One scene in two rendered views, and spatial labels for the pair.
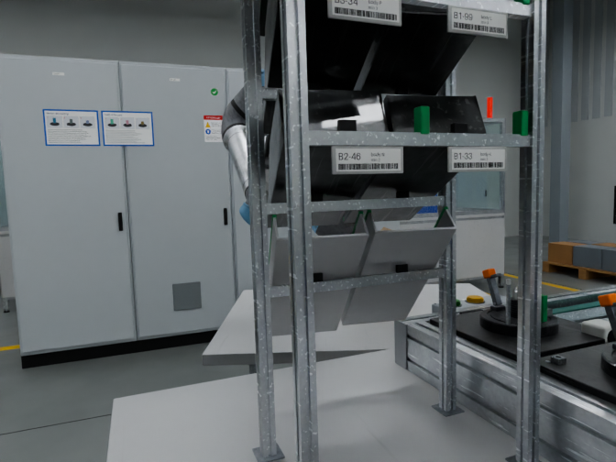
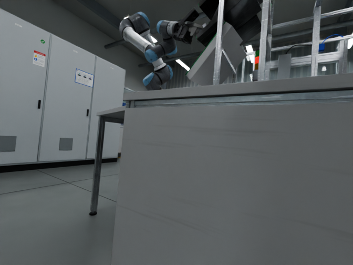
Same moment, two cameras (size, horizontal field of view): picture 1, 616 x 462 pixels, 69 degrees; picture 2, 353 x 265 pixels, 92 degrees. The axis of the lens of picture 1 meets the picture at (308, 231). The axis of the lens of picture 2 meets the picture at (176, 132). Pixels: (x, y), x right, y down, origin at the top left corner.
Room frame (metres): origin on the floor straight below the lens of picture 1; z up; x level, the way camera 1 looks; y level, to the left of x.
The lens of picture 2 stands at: (0.17, 0.63, 0.70)
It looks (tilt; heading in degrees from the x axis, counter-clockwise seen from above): 2 degrees up; 321
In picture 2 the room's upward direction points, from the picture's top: 5 degrees clockwise
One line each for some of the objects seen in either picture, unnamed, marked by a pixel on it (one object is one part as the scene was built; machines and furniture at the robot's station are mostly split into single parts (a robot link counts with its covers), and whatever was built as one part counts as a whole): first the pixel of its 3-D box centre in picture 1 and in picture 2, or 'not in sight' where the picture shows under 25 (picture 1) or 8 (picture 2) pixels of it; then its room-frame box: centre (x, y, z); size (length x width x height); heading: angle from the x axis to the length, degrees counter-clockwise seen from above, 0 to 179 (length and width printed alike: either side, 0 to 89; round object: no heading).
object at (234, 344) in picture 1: (368, 314); (162, 119); (1.40, -0.18, 0.84); 0.90 x 0.70 x 0.03; 90
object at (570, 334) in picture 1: (517, 330); not in sight; (0.86, -0.41, 0.96); 0.24 x 0.24 x 0.02; 21
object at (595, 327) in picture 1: (600, 333); not in sight; (0.80, -0.53, 0.97); 0.05 x 0.05 x 0.04; 21
